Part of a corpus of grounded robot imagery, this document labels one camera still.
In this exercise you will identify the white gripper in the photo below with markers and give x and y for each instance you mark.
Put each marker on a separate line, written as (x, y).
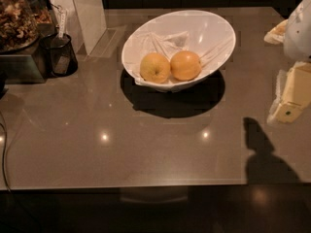
(298, 33)

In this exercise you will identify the white paper bowl liner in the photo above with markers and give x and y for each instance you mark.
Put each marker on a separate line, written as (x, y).
(213, 53)

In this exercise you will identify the orange fruit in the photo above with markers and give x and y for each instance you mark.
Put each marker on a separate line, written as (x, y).
(185, 65)

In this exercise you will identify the white tilted bowl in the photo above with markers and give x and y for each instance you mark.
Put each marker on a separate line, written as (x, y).
(193, 21)

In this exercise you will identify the dark metal box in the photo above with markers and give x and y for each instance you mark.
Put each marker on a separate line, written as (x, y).
(25, 66)

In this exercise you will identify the yellow apple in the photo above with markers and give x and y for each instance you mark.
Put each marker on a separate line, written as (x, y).
(155, 68)

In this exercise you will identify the white pillar block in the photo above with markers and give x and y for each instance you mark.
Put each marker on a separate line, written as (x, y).
(86, 22)

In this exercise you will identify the black mesh cup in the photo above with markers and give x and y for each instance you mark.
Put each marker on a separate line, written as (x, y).
(59, 55)

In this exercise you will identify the white tag utensil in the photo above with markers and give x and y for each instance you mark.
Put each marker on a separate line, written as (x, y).
(61, 16)

